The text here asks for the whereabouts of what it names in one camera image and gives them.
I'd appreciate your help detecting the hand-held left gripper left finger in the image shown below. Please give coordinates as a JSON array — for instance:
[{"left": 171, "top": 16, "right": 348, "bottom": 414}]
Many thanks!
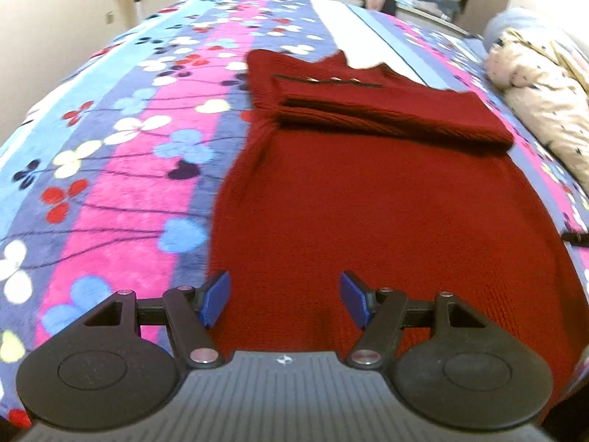
[{"left": 82, "top": 271, "right": 231, "bottom": 370}]

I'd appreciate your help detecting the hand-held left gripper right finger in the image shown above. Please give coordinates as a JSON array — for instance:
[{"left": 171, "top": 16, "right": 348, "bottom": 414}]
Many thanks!
[{"left": 339, "top": 271, "right": 489, "bottom": 371}]

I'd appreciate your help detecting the red knitted sweater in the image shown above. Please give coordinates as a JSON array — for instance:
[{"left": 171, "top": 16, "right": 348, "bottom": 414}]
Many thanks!
[{"left": 207, "top": 48, "right": 583, "bottom": 424}]

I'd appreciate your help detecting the cream star-print duvet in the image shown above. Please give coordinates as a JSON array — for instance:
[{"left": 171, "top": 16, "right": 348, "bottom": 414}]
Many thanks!
[{"left": 487, "top": 28, "right": 589, "bottom": 180}]

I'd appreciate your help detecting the floral striped bed blanket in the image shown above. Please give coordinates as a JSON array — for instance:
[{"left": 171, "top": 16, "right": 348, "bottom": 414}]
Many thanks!
[{"left": 0, "top": 0, "right": 589, "bottom": 429}]

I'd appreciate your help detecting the grey-blue pillow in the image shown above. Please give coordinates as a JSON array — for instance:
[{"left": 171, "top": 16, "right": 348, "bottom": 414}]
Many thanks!
[{"left": 483, "top": 7, "right": 560, "bottom": 51}]

